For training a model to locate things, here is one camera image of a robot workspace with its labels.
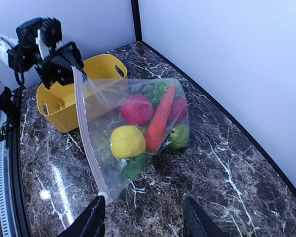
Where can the clear zip top bag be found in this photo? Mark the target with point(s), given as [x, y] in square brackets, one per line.
[124, 123]

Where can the green cucumber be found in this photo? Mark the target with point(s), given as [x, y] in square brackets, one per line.
[134, 166]

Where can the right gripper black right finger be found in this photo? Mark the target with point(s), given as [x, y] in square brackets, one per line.
[196, 221]

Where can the red apple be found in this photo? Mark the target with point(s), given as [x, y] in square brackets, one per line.
[137, 110]

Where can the black front rail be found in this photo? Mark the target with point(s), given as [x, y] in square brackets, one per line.
[19, 209]

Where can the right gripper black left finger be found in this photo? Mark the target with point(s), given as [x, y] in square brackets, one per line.
[90, 223]

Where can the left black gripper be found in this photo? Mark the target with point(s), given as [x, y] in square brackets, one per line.
[57, 67]

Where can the yellow plastic basket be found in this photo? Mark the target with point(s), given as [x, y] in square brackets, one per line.
[57, 104]

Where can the white slotted cable duct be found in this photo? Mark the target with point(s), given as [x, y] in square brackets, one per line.
[4, 218]

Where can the orange carrot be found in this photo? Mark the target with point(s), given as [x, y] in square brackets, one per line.
[156, 128]

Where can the green cabbage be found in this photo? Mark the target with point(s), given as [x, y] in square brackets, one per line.
[179, 136]

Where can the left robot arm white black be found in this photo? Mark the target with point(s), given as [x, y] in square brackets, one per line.
[14, 55]

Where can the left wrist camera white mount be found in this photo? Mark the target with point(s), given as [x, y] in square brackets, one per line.
[42, 35]

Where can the yellow lemon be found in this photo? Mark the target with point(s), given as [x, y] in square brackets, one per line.
[127, 142]

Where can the green grapes bunch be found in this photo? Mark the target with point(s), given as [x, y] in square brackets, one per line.
[155, 92]

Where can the left black frame post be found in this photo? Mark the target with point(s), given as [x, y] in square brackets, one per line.
[136, 20]

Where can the red tomato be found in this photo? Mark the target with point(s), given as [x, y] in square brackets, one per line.
[179, 109]

